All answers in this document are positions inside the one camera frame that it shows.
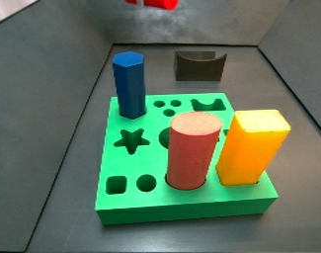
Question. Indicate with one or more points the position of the bright red cylinder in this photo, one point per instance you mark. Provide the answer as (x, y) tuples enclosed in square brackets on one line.
[(164, 4)]

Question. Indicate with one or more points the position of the green foam shape-sorter board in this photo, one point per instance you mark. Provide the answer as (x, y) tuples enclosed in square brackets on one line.
[(133, 193)]

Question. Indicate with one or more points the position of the dull red large cylinder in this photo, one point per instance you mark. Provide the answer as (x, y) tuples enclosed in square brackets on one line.
[(193, 136)]

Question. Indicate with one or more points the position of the black curved cradle stand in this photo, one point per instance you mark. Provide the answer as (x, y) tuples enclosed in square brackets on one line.
[(199, 65)]

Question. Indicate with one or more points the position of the blue hexagonal prism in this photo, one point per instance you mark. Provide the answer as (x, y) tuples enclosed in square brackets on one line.
[(131, 84)]

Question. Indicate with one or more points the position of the yellow rectangular block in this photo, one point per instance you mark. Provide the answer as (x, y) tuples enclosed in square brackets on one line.
[(255, 137)]

